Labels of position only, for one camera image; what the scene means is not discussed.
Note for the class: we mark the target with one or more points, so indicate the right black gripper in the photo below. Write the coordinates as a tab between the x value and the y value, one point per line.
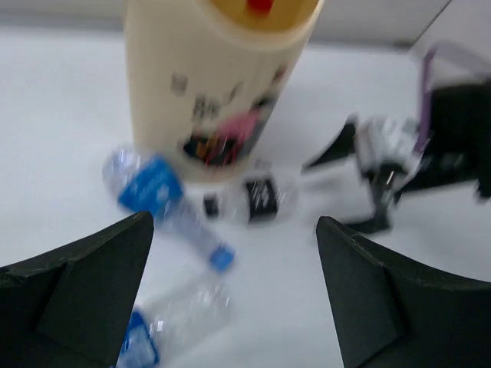
458	151

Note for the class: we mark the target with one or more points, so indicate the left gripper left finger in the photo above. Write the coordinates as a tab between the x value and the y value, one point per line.
70	307

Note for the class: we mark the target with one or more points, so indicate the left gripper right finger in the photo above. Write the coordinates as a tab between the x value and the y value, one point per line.
392	311

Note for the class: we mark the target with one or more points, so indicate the dark-blue label bottle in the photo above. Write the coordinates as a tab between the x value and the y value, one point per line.
171	324

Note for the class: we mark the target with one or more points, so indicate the black label small bottle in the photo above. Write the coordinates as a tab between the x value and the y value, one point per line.
261	194

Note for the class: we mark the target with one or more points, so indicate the light-blue label bottle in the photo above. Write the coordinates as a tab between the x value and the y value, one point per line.
143	181

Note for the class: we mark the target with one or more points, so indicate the red label red-cap bottle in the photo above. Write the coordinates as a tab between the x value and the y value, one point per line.
262	7

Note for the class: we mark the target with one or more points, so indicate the cream panda-ear bin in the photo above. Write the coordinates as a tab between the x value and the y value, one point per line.
205	76

